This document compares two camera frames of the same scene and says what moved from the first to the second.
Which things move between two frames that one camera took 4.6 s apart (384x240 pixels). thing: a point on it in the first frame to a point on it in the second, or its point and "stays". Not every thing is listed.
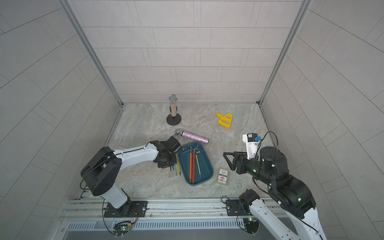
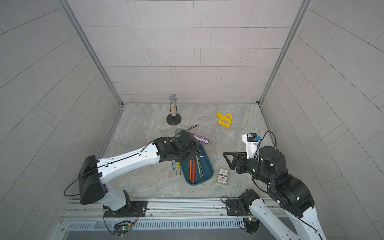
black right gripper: [241, 155] stays
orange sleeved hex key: [190, 165] stays
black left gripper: [163, 165] to [193, 151]
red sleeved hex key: [193, 166] stays
